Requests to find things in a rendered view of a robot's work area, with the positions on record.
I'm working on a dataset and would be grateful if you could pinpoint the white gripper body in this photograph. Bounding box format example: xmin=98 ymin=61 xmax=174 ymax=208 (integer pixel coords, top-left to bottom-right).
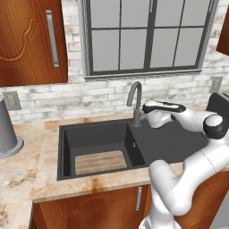
xmin=148 ymin=114 xmax=172 ymax=130

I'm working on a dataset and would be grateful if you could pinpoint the grey curved sink faucet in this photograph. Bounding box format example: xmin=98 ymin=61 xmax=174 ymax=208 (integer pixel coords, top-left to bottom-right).
xmin=126 ymin=81 xmax=146 ymax=128

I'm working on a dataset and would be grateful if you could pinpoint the black kitchen sink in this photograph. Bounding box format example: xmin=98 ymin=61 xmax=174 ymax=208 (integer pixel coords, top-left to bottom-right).
xmin=56 ymin=117 xmax=210 ymax=182

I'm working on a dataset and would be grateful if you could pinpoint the striped wooden cutting board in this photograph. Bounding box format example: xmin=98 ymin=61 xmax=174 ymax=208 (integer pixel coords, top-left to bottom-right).
xmin=73 ymin=149 xmax=129 ymax=176

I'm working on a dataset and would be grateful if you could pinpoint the black toaster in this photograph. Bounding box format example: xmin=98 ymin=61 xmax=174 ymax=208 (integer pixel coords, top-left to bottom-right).
xmin=206 ymin=91 xmax=229 ymax=121

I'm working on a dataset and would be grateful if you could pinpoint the dark framed window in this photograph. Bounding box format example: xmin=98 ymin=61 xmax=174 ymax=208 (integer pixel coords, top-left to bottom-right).
xmin=81 ymin=0 xmax=220 ymax=81

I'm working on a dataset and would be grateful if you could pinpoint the brown wooden base cupboard door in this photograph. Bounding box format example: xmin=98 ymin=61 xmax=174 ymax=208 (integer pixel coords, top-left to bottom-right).
xmin=38 ymin=183 xmax=150 ymax=229
xmin=174 ymin=170 xmax=229 ymax=229

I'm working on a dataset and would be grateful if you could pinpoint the grey cylindrical appliance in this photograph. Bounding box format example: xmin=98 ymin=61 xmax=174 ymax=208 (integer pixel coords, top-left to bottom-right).
xmin=0 ymin=94 xmax=25 ymax=159

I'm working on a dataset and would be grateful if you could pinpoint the grey wall outlet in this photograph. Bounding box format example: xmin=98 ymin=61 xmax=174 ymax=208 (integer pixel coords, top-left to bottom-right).
xmin=2 ymin=90 xmax=22 ymax=112
xmin=208 ymin=76 xmax=225 ymax=94

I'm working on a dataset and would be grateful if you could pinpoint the silver base cupboard handle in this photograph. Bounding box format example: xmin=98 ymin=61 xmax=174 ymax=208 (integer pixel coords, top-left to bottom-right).
xmin=135 ymin=186 xmax=143 ymax=212

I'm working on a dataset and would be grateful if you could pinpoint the brown wooden wall cupboard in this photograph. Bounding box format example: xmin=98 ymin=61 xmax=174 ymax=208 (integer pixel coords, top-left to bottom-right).
xmin=216 ymin=4 xmax=229 ymax=57

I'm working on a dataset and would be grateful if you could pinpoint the silver cupboard door handle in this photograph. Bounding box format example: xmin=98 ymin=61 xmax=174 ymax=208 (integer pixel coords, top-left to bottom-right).
xmin=45 ymin=9 xmax=60 ymax=69

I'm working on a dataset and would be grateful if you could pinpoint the brown wooden wall cupboard door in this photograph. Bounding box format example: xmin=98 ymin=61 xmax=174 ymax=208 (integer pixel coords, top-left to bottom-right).
xmin=0 ymin=0 xmax=70 ymax=88

